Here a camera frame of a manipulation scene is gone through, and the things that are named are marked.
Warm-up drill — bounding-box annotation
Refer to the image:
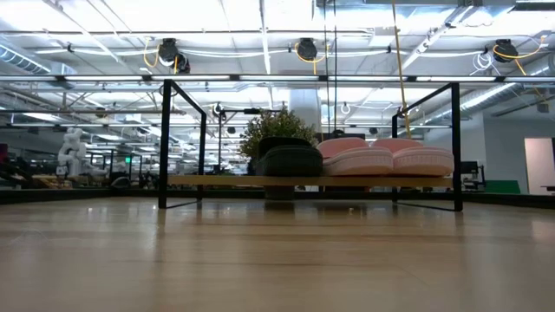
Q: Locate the black rubber slide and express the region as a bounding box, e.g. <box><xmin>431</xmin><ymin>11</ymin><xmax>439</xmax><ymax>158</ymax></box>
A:
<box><xmin>258</xmin><ymin>136</ymin><xmax>324</xmax><ymax>178</ymax></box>

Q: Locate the pink rubber slide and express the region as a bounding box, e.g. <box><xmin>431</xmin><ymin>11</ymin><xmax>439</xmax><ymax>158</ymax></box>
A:
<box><xmin>371</xmin><ymin>138</ymin><xmax>455</xmax><ymax>178</ymax></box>
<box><xmin>317</xmin><ymin>137</ymin><xmax>395</xmax><ymax>177</ymax></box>

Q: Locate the small green potted plant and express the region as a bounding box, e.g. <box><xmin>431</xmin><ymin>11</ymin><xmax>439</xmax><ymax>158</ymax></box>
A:
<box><xmin>238</xmin><ymin>107</ymin><xmax>321</xmax><ymax>201</ymax></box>

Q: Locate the black computer monitor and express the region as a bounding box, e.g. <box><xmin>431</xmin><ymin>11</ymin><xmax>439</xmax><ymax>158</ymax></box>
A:
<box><xmin>460</xmin><ymin>160</ymin><xmax>483</xmax><ymax>177</ymax></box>

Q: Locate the white humanoid robot figure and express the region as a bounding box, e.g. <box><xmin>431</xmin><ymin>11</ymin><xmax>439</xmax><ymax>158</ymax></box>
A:
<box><xmin>57</xmin><ymin>127</ymin><xmax>90</xmax><ymax>177</ymax></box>

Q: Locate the green low panel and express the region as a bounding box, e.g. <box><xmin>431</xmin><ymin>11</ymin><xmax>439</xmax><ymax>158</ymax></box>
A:
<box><xmin>484</xmin><ymin>179</ymin><xmax>522</xmax><ymax>195</ymax></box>

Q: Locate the white board panel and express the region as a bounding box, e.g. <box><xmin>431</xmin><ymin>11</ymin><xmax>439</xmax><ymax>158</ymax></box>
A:
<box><xmin>523</xmin><ymin>137</ymin><xmax>555</xmax><ymax>196</ymax></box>

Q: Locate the dark blue hanging cable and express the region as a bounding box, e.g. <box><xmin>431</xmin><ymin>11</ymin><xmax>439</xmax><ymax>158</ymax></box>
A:
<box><xmin>332</xmin><ymin>0</ymin><xmax>339</xmax><ymax>133</ymax></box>

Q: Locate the black ceiling cable reel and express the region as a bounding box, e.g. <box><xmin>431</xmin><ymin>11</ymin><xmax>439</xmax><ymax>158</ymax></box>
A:
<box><xmin>493</xmin><ymin>37</ymin><xmax>521</xmax><ymax>64</ymax></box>
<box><xmin>156</xmin><ymin>37</ymin><xmax>192</xmax><ymax>75</ymax></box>
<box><xmin>294</xmin><ymin>37</ymin><xmax>321</xmax><ymax>62</ymax></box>

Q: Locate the yellow cable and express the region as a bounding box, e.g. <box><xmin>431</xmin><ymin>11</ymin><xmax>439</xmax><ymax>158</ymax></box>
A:
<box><xmin>391</xmin><ymin>0</ymin><xmax>414</xmax><ymax>140</ymax></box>

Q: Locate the black metal rig frame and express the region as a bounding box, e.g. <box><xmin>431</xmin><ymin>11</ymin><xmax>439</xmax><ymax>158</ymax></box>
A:
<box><xmin>0</xmin><ymin>187</ymin><xmax>555</xmax><ymax>205</ymax></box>

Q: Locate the silver ceiling duct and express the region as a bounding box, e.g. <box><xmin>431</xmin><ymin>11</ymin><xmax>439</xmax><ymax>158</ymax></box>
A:
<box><xmin>446</xmin><ymin>54</ymin><xmax>555</xmax><ymax>123</ymax></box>

